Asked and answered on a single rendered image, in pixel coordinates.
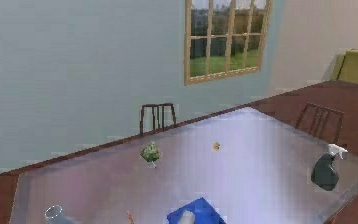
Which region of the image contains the dark brown wooden chair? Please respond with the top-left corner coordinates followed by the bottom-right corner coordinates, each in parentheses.
top-left (139, 102), bottom-right (178, 136)
top-left (294, 102), bottom-right (345, 146)

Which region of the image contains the green broccoli head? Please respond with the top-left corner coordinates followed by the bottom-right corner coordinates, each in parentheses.
top-left (139, 141), bottom-right (161, 169)

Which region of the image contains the wooden framed window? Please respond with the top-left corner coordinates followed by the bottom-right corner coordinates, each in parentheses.
top-left (183, 0), bottom-right (274, 87)

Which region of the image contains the glass top dining table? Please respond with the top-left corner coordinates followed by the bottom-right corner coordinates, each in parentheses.
top-left (8, 106), bottom-right (358, 224)

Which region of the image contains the blue tissue box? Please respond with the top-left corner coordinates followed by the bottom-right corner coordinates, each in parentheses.
top-left (166, 197), bottom-right (227, 224)

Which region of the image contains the dark spray bottle white nozzle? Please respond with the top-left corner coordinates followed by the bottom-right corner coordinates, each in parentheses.
top-left (310, 143), bottom-right (349, 192)

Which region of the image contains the clear glass cup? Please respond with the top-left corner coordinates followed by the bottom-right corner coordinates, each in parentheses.
top-left (43, 204), bottom-right (79, 224)

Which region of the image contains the olive green sofa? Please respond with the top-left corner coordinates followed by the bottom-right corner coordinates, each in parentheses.
top-left (330, 48), bottom-right (358, 88)

